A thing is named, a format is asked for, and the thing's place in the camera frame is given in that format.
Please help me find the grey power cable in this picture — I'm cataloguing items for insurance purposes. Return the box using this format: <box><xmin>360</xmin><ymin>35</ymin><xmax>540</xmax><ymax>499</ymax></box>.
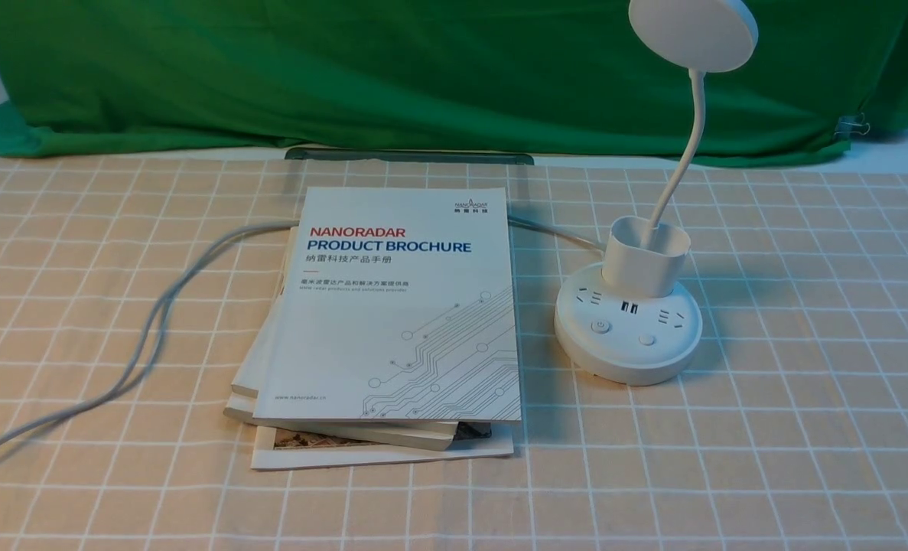
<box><xmin>0</xmin><ymin>215</ymin><xmax>606</xmax><ymax>468</ymax></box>

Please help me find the white desk lamp with base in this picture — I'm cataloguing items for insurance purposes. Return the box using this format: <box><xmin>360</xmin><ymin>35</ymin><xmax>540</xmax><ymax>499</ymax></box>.
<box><xmin>554</xmin><ymin>1</ymin><xmax>759</xmax><ymax>386</ymax></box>

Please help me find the metal binder clip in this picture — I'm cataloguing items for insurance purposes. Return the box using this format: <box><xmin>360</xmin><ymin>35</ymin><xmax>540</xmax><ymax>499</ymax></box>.
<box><xmin>832</xmin><ymin>114</ymin><xmax>872</xmax><ymax>141</ymax></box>

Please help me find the beige checkered tablecloth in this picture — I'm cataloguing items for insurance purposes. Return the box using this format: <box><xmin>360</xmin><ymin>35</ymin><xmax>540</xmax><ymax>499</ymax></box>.
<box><xmin>0</xmin><ymin>157</ymin><xmax>908</xmax><ymax>550</ymax></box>

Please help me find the bottom magazine with photo cover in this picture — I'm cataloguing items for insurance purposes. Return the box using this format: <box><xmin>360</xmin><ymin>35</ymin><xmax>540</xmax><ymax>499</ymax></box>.
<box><xmin>250</xmin><ymin>425</ymin><xmax>516</xmax><ymax>471</ymax></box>

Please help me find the green backdrop cloth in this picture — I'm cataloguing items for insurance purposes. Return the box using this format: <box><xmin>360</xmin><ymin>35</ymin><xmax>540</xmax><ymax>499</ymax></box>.
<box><xmin>0</xmin><ymin>1</ymin><xmax>908</xmax><ymax>167</ymax></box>

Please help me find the white Nanoradar product brochure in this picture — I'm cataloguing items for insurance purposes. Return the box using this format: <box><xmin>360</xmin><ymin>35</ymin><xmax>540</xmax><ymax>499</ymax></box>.
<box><xmin>254</xmin><ymin>187</ymin><xmax>522</xmax><ymax>423</ymax></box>

